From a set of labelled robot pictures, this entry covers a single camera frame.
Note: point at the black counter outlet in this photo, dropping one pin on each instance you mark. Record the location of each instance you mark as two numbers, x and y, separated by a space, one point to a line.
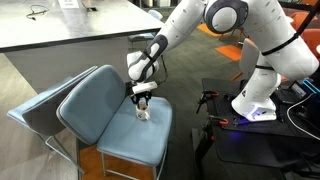
92 9

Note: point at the blue lit control box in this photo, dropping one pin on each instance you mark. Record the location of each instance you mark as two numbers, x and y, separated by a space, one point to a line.
308 87

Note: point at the grey counter table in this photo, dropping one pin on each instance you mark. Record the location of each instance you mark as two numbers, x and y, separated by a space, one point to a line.
73 26

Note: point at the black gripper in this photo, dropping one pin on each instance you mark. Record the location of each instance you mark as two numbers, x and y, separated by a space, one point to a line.
140 97

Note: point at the blue padded chair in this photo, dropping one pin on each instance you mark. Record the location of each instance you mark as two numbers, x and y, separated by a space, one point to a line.
133 140

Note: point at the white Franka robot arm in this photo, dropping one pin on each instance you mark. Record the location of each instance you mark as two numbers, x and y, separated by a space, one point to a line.
266 40

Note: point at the grey chair with orange seat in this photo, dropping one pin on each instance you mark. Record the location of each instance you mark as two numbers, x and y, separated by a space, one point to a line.
249 60

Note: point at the white paper sheet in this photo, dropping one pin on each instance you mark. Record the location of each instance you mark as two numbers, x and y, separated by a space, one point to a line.
68 3

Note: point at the black slanted pole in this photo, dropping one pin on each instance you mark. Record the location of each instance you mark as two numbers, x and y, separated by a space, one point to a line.
308 18

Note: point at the black robot stand platform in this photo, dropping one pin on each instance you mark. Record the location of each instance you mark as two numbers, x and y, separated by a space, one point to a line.
253 146

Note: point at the white mug with dark print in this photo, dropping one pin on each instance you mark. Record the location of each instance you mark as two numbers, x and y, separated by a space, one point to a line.
142 114

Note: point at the black orange clamp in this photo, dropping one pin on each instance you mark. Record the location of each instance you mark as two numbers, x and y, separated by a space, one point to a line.
218 120
207 96

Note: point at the blue chair with grey back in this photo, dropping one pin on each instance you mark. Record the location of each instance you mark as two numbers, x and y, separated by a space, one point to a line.
40 110

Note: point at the light blue metal stool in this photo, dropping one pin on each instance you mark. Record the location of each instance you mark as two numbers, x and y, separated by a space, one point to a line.
156 14

